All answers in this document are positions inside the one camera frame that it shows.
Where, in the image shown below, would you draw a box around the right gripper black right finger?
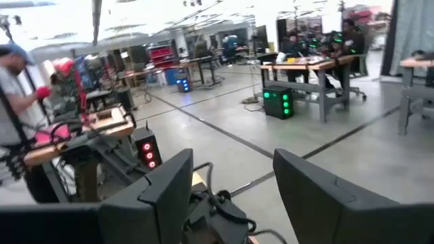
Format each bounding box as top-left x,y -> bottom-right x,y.
273,148 -> 434,244

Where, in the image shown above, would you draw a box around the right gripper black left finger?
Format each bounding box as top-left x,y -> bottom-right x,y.
98,148 -> 195,244

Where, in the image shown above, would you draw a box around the grey office chair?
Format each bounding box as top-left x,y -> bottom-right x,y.
348,52 -> 370,102

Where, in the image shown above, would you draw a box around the black computer tower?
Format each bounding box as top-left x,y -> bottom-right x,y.
131,125 -> 163,170
176,77 -> 193,94

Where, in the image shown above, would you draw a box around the black tower green lights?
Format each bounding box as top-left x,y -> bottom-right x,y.
262,85 -> 295,120

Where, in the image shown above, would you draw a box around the grey workbench wooden top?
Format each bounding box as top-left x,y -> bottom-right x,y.
259,54 -> 369,123
397,56 -> 434,136

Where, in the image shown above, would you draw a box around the red storage rack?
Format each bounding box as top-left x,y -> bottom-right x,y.
145,43 -> 178,68

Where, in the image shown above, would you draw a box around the person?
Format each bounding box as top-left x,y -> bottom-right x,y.
280,30 -> 310,83
0,43 -> 52,150
337,18 -> 367,67
222,33 -> 239,66

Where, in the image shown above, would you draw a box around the grey curtain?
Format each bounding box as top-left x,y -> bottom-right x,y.
389,0 -> 434,77

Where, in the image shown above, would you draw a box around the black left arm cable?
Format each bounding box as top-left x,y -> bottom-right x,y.
193,161 -> 289,244

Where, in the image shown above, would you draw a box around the yellow cable coil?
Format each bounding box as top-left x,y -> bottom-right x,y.
240,96 -> 264,113

